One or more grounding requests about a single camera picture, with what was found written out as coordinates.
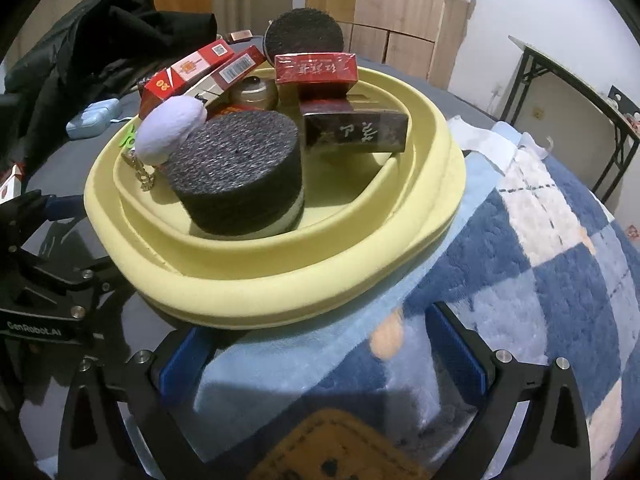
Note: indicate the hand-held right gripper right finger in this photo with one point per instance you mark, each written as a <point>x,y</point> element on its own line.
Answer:
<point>460,350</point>

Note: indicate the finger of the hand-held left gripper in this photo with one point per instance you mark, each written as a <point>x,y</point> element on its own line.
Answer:
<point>85,290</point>
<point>65,207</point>

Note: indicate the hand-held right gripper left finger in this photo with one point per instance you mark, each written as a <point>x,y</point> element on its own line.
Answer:
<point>185,362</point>

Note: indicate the yellow oval basin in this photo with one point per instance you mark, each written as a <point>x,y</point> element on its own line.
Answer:
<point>280,270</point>

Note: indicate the red box with orange dots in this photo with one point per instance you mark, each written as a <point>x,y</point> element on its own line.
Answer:
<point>180,77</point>

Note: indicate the black round sponge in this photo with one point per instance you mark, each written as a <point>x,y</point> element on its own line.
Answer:
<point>305,32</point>
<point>240,170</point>

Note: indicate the red box white barcode side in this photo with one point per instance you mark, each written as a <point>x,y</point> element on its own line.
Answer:
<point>227,75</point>

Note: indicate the round metal tin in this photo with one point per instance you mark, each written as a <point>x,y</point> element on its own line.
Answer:
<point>255,92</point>

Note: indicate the dark red and silver box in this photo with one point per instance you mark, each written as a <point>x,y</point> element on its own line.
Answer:
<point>355,127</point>

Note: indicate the red cellophane box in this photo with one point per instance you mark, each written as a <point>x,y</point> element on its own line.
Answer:
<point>315,72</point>

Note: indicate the red and white small box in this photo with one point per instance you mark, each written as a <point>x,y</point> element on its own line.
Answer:
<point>11,182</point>

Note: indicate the blue checkered plush blanket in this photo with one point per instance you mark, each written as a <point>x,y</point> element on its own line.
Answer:
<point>525,285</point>

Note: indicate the light blue device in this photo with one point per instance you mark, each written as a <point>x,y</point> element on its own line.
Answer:
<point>92,119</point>

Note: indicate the black jacket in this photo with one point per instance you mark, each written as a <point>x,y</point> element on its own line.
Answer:
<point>90,65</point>

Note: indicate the brown printed door mat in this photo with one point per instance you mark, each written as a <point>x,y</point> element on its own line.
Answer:
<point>335,447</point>

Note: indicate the white cloth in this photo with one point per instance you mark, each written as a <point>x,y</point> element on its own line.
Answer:
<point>495,135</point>

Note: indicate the copper coloured small box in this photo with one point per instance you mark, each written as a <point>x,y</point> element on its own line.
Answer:
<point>240,36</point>

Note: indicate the black folding table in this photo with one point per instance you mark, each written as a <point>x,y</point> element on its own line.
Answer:
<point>590,105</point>

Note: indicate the wooden wardrobe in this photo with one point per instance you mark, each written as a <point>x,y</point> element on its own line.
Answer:
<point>395,5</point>

